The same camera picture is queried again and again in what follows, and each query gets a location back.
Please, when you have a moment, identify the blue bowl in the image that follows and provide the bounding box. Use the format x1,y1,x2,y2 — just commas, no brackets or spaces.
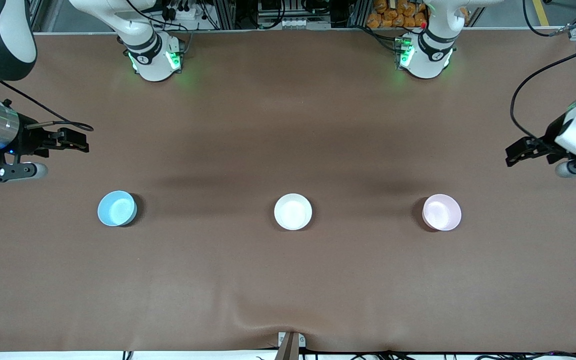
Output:
97,190,138,227

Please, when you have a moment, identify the pink bowl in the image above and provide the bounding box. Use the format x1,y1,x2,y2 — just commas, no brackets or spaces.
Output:
422,194,462,232

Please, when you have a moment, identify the white bowl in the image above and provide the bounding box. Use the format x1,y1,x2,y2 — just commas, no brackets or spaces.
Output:
273,193,313,231

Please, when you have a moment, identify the white power strip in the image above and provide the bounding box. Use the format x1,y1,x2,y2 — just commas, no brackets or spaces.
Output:
160,0,199,22

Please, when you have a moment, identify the orange objects pile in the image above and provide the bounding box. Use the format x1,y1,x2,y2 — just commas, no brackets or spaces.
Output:
366,0,429,29

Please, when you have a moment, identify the white connector strip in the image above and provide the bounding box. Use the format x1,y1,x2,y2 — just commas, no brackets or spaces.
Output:
278,17,313,29

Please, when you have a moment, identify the brown table mat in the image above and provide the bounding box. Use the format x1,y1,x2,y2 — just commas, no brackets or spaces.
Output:
0,27,576,353

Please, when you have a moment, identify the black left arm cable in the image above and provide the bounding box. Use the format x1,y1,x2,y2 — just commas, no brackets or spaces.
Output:
510,52,576,143

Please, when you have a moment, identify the aluminium frame post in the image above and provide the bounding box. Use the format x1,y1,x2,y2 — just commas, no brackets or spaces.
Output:
211,0,236,30
349,0,371,28

